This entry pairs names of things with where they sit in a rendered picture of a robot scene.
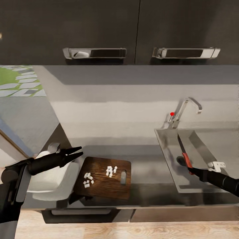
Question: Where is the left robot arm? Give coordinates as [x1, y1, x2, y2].
[0, 142, 84, 239]

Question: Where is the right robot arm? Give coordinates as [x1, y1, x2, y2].
[188, 161, 239, 197]

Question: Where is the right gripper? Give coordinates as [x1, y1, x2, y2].
[188, 167, 228, 190]

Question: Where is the parer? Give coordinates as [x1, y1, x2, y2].
[178, 135, 194, 175]

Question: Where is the cutting board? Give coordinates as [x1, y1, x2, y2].
[73, 157, 131, 200]

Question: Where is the bowl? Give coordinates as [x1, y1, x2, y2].
[27, 151, 71, 193]

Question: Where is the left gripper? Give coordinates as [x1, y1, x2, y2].
[40, 146, 84, 171]

